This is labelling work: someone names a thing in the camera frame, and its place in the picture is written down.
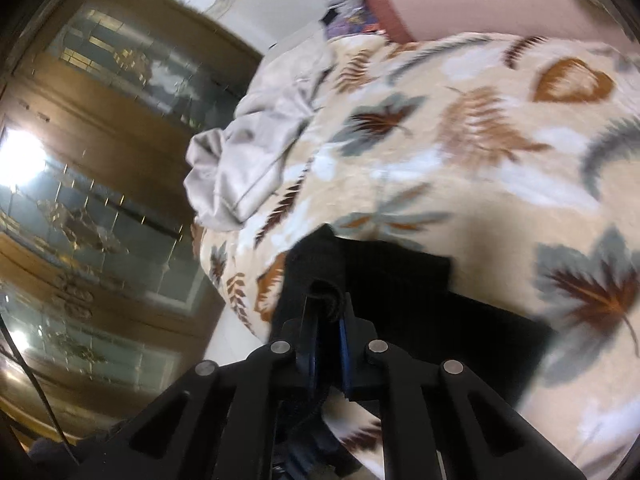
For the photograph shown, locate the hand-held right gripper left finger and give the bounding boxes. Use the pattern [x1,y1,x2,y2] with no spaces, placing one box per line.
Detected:
[75,304,321,480]

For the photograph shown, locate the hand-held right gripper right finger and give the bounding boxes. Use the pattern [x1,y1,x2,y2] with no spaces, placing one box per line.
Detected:
[339,316,587,480]

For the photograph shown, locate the black pants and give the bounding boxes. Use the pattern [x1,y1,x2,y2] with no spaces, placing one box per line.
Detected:
[270,224,557,412]

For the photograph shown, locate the beige cloth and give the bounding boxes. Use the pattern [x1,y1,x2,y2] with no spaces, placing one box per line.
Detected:
[183,24,337,234]

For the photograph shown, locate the leaf print fleece blanket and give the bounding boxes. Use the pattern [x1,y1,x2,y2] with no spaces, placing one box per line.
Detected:
[192,31,640,477]

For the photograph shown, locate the wooden cabinet with glass doors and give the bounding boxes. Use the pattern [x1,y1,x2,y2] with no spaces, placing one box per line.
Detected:
[0,0,267,442]

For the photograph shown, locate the purple patterned cloth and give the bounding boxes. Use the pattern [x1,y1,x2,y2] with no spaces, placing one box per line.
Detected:
[324,2,387,41]

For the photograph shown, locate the pink mat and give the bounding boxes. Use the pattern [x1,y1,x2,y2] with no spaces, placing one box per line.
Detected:
[365,0,622,44]

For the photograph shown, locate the black cable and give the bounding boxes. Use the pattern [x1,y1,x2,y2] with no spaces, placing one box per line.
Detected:
[0,305,82,467]

